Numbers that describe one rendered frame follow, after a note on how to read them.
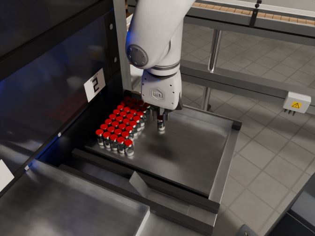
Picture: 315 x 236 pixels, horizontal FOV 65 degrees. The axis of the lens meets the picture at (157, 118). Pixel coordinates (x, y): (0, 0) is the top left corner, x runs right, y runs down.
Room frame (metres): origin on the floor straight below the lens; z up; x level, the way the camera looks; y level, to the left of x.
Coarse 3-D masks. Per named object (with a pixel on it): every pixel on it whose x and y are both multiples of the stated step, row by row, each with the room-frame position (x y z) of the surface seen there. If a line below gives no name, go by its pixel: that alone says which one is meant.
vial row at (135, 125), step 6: (144, 108) 0.56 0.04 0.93; (138, 114) 0.53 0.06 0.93; (144, 114) 0.54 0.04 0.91; (150, 114) 0.57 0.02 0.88; (138, 120) 0.50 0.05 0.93; (144, 120) 0.54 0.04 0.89; (132, 126) 0.48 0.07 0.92; (138, 126) 0.50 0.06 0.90; (126, 132) 0.46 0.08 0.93; (132, 132) 0.47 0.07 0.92; (120, 138) 0.43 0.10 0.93; (126, 138) 0.44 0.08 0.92; (132, 138) 0.46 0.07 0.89; (120, 144) 0.42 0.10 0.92; (120, 150) 0.42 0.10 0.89
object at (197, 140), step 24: (168, 120) 0.55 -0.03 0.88; (192, 120) 0.55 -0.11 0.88; (216, 120) 0.53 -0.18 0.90; (96, 144) 0.45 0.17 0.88; (144, 144) 0.45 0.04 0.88; (168, 144) 0.45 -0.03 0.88; (192, 144) 0.45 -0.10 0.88; (216, 144) 0.45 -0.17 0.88; (144, 168) 0.35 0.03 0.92; (168, 168) 0.37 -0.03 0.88; (192, 168) 0.37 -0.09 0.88; (216, 168) 0.37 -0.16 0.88; (192, 192) 0.30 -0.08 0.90
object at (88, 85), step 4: (100, 72) 0.57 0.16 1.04; (92, 76) 0.54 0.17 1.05; (96, 76) 0.55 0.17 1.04; (100, 76) 0.57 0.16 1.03; (88, 80) 0.53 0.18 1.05; (92, 80) 0.54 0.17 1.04; (100, 80) 0.57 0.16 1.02; (104, 80) 0.58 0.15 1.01; (84, 84) 0.51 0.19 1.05; (88, 84) 0.52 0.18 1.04; (92, 84) 0.54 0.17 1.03; (100, 84) 0.56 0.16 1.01; (104, 84) 0.58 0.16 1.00; (88, 88) 0.52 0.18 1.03; (92, 88) 0.53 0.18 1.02; (96, 88) 0.55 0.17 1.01; (100, 88) 0.56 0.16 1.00; (88, 92) 0.51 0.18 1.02; (92, 92) 0.53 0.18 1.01; (96, 92) 0.54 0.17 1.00; (88, 96) 0.51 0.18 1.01; (92, 96) 0.53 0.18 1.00; (88, 100) 0.51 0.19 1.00
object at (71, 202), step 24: (48, 168) 0.36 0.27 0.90; (24, 192) 0.30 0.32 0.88; (48, 192) 0.30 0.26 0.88; (72, 192) 0.30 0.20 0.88; (96, 192) 0.30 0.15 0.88; (0, 216) 0.24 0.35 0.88; (24, 216) 0.24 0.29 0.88; (48, 216) 0.24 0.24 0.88; (72, 216) 0.24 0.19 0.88; (96, 216) 0.24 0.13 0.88; (120, 216) 0.24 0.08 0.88; (144, 216) 0.23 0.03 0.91
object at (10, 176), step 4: (0, 160) 0.27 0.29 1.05; (0, 164) 0.27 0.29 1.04; (4, 164) 0.27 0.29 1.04; (0, 168) 0.26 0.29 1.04; (4, 168) 0.27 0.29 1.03; (0, 172) 0.26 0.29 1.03; (4, 172) 0.26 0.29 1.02; (8, 172) 0.27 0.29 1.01; (0, 176) 0.26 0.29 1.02; (4, 176) 0.26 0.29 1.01; (8, 176) 0.27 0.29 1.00; (12, 176) 0.27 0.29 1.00; (0, 180) 0.25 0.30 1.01; (4, 180) 0.26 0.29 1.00; (8, 180) 0.26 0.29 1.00; (0, 184) 0.25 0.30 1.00; (4, 184) 0.25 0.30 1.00; (0, 188) 0.24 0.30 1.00
